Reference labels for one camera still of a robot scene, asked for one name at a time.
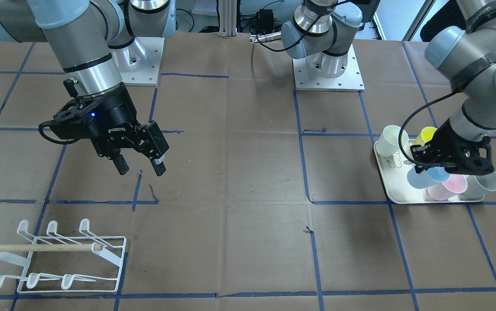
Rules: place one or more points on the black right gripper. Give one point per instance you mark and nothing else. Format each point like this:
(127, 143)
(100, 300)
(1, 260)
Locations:
(116, 113)

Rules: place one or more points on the pink plastic cup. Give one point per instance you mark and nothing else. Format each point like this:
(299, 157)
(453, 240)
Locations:
(455, 185)

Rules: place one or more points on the cream white plastic cup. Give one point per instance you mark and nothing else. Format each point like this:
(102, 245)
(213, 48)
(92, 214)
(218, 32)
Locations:
(392, 139)

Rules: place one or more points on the white wire cup rack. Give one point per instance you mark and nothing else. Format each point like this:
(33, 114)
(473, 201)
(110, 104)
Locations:
(54, 263)

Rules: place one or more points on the yellow plastic cup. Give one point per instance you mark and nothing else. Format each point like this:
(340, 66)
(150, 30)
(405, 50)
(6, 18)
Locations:
(424, 136)

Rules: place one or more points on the grey plastic cup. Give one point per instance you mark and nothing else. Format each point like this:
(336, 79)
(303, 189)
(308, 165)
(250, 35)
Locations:
(480, 185)

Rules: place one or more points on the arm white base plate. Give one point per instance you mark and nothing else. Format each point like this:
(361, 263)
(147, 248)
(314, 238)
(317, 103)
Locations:
(139, 63)
(321, 72)

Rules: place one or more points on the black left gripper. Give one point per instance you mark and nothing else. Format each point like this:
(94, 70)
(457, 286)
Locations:
(449, 137)

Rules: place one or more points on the light blue plastic cup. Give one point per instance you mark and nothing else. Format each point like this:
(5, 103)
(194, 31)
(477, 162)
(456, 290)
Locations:
(427, 178)

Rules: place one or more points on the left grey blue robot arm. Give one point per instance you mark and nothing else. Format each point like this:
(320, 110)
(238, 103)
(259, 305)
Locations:
(466, 57)

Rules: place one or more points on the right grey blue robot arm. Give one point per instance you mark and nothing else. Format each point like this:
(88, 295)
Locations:
(95, 41)

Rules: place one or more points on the cream tray with rabbit drawing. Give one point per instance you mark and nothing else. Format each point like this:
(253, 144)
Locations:
(403, 185)

